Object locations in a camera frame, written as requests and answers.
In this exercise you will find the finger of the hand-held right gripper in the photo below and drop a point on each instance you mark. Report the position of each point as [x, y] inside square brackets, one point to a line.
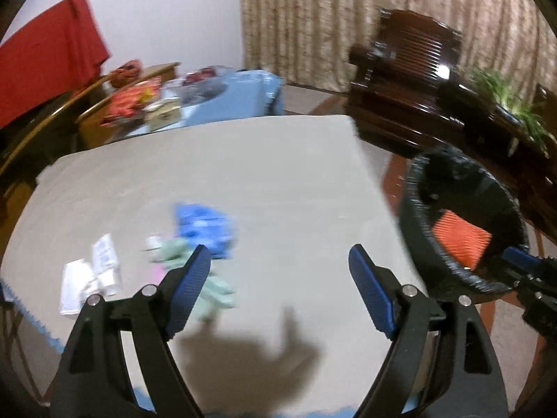
[515, 257]

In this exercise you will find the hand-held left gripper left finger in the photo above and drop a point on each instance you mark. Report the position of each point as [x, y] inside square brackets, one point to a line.
[191, 287]

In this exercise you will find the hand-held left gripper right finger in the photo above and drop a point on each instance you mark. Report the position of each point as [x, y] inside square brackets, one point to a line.
[370, 291]

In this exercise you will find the pink wrapper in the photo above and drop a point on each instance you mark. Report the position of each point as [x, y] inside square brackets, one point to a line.
[156, 271]

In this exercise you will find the orange-red ribbed packet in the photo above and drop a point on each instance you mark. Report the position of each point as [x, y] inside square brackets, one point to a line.
[461, 239]

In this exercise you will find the white tissue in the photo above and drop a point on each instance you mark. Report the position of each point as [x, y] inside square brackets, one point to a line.
[154, 243]

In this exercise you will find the blue plastic cover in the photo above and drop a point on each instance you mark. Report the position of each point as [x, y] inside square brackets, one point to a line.
[204, 226]

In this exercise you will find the white medicine box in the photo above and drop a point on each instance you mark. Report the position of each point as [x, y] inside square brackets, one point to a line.
[105, 261]
[76, 287]

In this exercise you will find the black lined waste bin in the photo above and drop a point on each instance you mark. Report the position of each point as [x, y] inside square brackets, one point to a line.
[461, 183]

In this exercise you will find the beige tablecloth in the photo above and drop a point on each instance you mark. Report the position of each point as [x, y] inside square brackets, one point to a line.
[261, 183]

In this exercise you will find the light blue scalloped undercloth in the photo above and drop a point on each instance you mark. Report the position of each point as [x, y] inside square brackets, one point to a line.
[313, 413]

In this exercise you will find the potted orchid plant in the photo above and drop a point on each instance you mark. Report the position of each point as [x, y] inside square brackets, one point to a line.
[522, 113]

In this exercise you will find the dark wooden side table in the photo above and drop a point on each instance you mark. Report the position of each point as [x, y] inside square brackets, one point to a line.
[478, 117]

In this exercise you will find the dark cushioned wooden armchair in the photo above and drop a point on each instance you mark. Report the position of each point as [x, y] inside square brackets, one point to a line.
[548, 96]

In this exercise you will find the gold gift box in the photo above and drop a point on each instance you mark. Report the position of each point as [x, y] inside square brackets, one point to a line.
[162, 114]

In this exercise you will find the glass fruit bowl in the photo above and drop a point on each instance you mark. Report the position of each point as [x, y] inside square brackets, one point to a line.
[196, 93]

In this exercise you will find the dark slatted wooden armchair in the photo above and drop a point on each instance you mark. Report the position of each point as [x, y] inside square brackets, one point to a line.
[404, 96]

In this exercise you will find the red gift packet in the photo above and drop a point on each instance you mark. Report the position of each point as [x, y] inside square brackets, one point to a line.
[126, 100]

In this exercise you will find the blue cloth side table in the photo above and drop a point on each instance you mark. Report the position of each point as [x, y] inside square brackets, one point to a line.
[243, 96]

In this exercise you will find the red cloth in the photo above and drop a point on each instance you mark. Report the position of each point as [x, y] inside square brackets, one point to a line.
[43, 61]

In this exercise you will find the gold patterned curtain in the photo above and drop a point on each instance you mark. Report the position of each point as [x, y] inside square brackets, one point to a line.
[326, 17]

